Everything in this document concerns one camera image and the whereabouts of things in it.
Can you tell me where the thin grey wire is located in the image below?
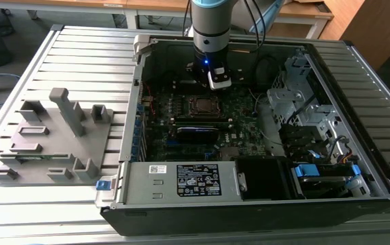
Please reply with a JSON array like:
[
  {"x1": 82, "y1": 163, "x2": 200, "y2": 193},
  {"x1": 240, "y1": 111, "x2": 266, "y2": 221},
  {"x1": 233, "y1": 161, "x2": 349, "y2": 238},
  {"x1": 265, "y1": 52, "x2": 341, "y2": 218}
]
[{"x1": 258, "y1": 126, "x2": 286, "y2": 146}]

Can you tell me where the thick black cable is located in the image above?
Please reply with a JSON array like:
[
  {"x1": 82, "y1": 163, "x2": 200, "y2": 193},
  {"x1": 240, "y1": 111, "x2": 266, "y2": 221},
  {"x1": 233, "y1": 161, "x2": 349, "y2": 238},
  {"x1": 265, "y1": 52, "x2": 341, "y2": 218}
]
[{"x1": 253, "y1": 55, "x2": 285, "y2": 91}]

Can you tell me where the blue card retainer strip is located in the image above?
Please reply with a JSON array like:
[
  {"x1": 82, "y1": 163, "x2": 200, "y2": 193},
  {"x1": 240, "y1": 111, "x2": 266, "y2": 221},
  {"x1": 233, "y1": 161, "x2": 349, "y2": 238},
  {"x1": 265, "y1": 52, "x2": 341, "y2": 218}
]
[{"x1": 132, "y1": 101, "x2": 146, "y2": 162}]

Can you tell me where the black graphics card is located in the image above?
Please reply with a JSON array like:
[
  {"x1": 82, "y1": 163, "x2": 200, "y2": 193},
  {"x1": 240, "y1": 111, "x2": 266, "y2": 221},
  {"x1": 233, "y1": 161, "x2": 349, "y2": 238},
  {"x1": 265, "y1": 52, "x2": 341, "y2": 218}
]
[{"x1": 176, "y1": 126, "x2": 221, "y2": 145}]

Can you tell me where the coloured wire bundle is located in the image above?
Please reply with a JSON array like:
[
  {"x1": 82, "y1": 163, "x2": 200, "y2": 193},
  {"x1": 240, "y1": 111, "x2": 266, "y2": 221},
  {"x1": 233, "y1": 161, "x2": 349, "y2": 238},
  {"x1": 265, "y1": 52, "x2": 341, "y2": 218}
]
[{"x1": 337, "y1": 149, "x2": 357, "y2": 165}]

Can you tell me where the wooden cabinet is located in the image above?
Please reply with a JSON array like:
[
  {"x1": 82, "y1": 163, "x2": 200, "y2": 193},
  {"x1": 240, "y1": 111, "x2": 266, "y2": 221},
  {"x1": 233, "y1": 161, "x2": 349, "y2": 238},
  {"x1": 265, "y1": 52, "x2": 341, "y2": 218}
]
[{"x1": 320, "y1": 0, "x2": 390, "y2": 71}]

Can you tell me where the hard disk in blue carrier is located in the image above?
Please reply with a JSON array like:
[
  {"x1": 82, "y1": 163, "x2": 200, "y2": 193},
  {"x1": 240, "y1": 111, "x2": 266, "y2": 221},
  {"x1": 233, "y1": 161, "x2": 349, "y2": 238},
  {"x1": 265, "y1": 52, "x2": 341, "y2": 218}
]
[{"x1": 292, "y1": 164, "x2": 365, "y2": 199}]

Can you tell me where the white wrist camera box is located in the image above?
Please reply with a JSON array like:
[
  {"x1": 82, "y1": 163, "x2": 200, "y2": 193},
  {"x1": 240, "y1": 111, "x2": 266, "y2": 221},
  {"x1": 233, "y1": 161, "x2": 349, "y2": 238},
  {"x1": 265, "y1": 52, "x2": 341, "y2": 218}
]
[{"x1": 208, "y1": 67, "x2": 234, "y2": 90}]

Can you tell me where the grey case latch handle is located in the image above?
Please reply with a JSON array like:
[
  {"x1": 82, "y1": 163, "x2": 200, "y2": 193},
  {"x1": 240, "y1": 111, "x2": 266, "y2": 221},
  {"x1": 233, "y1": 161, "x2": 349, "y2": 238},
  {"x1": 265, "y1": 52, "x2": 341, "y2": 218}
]
[{"x1": 133, "y1": 35, "x2": 153, "y2": 62}]

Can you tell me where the green RAM stick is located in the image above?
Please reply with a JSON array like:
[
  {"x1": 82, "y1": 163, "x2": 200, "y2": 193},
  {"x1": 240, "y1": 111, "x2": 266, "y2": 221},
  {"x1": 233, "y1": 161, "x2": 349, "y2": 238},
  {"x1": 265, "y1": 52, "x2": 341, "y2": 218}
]
[
  {"x1": 15, "y1": 154, "x2": 56, "y2": 162},
  {"x1": 174, "y1": 121, "x2": 234, "y2": 128}
]

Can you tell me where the silver metal bracket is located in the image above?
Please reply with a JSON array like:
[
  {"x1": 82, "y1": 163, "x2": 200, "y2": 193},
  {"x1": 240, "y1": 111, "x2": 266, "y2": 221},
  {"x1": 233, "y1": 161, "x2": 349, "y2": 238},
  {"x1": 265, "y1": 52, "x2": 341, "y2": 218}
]
[{"x1": 266, "y1": 88, "x2": 304, "y2": 108}]

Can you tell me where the black PC case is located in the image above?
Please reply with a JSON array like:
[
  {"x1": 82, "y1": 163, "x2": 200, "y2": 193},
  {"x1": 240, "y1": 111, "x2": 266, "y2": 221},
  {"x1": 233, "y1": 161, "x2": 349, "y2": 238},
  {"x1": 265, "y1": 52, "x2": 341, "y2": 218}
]
[{"x1": 94, "y1": 34, "x2": 390, "y2": 237}]

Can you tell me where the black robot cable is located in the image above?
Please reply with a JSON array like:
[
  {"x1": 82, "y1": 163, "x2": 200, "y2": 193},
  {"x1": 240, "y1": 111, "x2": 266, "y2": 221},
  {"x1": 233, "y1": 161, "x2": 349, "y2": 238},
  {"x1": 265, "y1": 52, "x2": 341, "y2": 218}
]
[{"x1": 245, "y1": 0, "x2": 268, "y2": 52}]

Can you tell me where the green motherboard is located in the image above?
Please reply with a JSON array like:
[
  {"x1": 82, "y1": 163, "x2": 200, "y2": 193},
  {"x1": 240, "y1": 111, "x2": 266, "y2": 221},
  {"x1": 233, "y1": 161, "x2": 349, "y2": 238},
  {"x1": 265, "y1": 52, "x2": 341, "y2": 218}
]
[{"x1": 144, "y1": 85, "x2": 278, "y2": 162}]

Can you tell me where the chipset heatsink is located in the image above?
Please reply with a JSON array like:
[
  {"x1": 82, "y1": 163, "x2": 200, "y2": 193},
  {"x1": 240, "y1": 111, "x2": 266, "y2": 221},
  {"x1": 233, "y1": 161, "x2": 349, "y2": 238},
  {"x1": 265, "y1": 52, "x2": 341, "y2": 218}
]
[{"x1": 220, "y1": 146, "x2": 241, "y2": 158}]

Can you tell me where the grey power supply unit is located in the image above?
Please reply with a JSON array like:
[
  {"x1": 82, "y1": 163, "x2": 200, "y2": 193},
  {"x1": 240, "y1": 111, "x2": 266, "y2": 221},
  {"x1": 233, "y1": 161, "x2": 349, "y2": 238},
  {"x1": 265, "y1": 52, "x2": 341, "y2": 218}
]
[{"x1": 113, "y1": 160, "x2": 245, "y2": 205}]

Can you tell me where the thin red wire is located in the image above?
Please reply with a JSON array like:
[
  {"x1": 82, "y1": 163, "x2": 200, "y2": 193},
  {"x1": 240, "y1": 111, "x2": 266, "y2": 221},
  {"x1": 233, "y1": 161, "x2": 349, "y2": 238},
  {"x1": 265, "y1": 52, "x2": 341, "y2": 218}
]
[{"x1": 144, "y1": 81, "x2": 157, "y2": 113}]

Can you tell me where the grey parts rack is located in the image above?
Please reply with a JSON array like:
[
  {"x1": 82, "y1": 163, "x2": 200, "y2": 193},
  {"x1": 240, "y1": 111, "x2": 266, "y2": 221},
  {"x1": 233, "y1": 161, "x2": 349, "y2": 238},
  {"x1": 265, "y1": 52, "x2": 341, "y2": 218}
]
[{"x1": 0, "y1": 87, "x2": 116, "y2": 185}]

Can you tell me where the wooden desk white frame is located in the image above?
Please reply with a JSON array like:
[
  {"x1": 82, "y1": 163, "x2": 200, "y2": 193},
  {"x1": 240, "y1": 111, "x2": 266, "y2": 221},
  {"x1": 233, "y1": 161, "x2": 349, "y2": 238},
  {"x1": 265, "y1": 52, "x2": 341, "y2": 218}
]
[
  {"x1": 126, "y1": 0, "x2": 336, "y2": 39},
  {"x1": 0, "y1": 0, "x2": 130, "y2": 20}
]

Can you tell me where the metal socket cover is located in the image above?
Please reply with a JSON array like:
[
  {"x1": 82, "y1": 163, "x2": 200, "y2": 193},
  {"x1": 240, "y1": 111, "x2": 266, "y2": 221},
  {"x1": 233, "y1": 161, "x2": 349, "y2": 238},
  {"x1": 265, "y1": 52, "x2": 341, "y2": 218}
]
[{"x1": 190, "y1": 96, "x2": 224, "y2": 117}]

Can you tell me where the black disk cable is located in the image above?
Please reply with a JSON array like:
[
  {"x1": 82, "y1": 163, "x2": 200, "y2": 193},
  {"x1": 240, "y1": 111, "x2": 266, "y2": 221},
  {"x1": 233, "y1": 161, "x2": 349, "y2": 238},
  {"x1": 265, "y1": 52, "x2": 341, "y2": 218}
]
[{"x1": 328, "y1": 135, "x2": 350, "y2": 160}]

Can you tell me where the silver metal drive cage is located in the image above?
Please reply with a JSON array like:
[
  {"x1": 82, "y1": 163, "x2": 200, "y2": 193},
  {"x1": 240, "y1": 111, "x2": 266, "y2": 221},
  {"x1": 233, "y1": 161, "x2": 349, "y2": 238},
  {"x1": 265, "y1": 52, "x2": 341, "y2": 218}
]
[{"x1": 266, "y1": 55, "x2": 376, "y2": 199}]

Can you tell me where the CPU socket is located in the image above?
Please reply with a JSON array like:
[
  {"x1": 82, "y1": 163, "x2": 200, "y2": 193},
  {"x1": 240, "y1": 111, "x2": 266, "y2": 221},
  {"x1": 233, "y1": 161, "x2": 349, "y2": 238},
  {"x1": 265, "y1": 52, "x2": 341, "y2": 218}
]
[{"x1": 189, "y1": 95, "x2": 226, "y2": 118}]

